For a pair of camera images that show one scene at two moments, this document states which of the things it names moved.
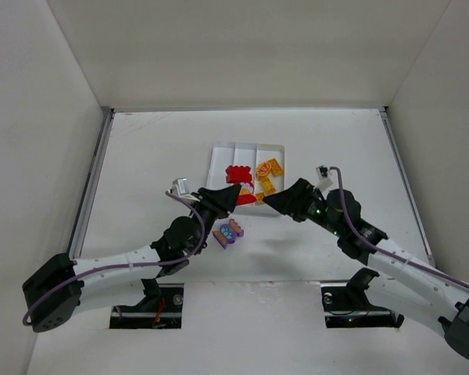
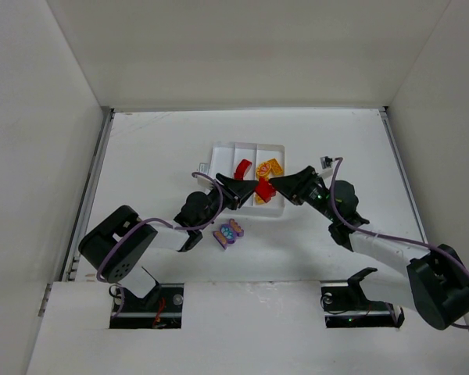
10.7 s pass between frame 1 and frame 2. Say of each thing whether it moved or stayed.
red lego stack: moved
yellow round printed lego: stayed
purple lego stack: stayed
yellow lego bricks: stayed
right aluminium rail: stayed
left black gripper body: moved
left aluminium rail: stayed
